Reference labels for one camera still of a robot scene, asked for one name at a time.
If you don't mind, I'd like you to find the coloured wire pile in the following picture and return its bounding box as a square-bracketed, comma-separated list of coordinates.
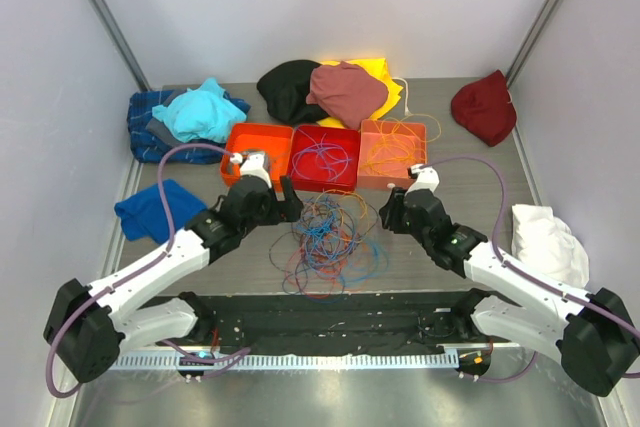
[268, 189, 390, 302]

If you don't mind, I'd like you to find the blue wire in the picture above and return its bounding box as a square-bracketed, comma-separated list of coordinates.
[291, 133, 354, 182]

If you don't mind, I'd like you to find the orange wire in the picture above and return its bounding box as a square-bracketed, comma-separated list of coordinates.
[361, 114, 441, 176]

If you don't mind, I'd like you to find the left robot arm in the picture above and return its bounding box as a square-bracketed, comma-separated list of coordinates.
[43, 174, 303, 389]

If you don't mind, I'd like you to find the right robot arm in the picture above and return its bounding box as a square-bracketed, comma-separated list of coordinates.
[379, 187, 639, 397]

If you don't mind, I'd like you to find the grey tape roll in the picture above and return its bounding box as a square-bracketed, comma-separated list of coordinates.
[229, 149, 273, 173]

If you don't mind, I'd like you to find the red plastic bin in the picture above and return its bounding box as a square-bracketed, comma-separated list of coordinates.
[287, 125, 360, 192]

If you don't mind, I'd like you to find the salmon plastic bin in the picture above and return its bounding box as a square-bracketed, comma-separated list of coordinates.
[357, 119, 427, 190]

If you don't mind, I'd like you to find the orange plastic bin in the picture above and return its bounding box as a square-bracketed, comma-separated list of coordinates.
[226, 123, 293, 192]

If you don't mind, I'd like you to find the light blue cloth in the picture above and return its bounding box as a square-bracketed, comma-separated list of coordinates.
[152, 77, 247, 144]

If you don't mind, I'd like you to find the royal blue cloth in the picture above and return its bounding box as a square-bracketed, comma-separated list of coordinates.
[114, 179, 206, 244]

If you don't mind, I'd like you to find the dark blue plaid cloth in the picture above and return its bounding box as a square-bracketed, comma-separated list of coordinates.
[127, 89, 222, 165]

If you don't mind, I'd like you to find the grey cloth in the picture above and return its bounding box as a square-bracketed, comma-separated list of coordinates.
[146, 117, 182, 148]

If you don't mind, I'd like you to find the black cloth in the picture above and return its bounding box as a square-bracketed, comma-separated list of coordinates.
[256, 60, 329, 126]

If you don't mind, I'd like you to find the maroon cloth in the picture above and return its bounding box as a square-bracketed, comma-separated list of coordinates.
[451, 70, 517, 147]

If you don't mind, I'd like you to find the white cloth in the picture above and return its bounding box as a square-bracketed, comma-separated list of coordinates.
[511, 204, 590, 288]

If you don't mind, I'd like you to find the dusty pink cloth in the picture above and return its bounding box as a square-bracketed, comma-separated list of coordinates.
[306, 62, 388, 130]

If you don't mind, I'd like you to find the yellow cloth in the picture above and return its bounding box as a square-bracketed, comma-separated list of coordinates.
[316, 58, 405, 129]

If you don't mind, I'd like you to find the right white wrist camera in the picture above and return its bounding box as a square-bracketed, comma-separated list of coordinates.
[407, 164, 440, 193]

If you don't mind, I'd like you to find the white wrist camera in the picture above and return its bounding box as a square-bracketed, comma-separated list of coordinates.
[407, 164, 440, 193]
[230, 151, 272, 188]

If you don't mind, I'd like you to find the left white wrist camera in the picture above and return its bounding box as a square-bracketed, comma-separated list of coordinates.
[230, 151, 272, 188]

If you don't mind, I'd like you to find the white drawstring cord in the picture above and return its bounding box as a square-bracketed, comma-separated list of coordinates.
[392, 77, 413, 118]

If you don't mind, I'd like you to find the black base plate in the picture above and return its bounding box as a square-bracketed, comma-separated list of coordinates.
[170, 289, 491, 357]

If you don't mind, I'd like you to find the slotted cable duct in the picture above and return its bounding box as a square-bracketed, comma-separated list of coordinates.
[111, 349, 459, 372]

